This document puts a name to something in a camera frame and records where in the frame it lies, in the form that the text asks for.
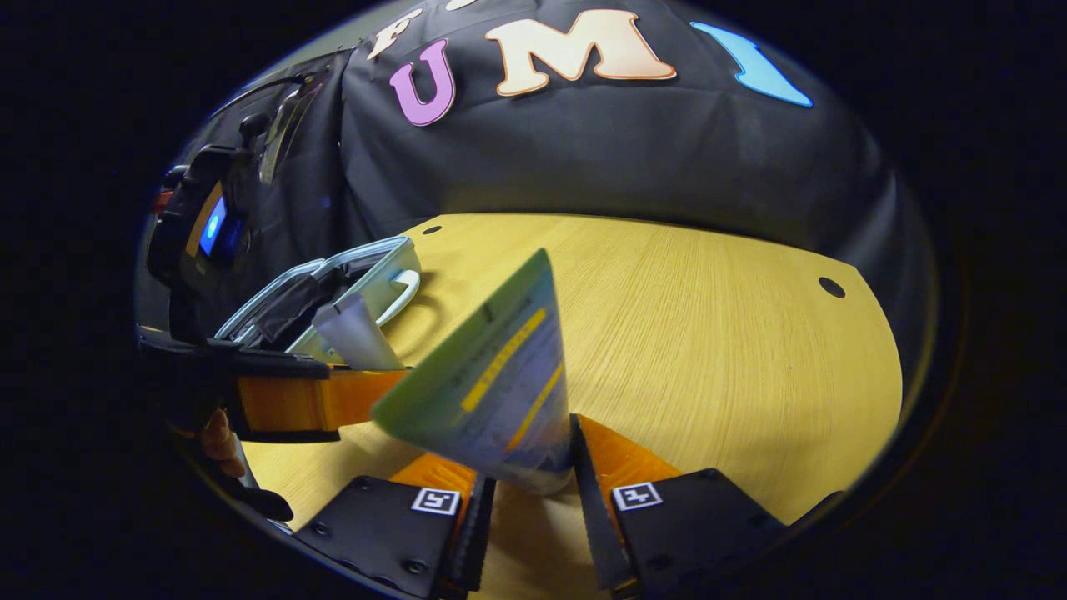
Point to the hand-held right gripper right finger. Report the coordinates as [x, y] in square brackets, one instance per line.
[593, 517]

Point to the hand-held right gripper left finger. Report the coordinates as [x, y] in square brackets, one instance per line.
[400, 533]

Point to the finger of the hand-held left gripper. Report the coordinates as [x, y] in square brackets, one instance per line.
[283, 400]

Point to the plain white cream tube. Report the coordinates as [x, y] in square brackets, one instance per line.
[358, 337]

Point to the light blue suitcase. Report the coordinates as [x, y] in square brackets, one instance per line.
[375, 275]

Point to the green and white cream tube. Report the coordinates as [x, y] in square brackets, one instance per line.
[492, 383]

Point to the black backdrop cloth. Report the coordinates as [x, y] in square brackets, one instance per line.
[625, 150]

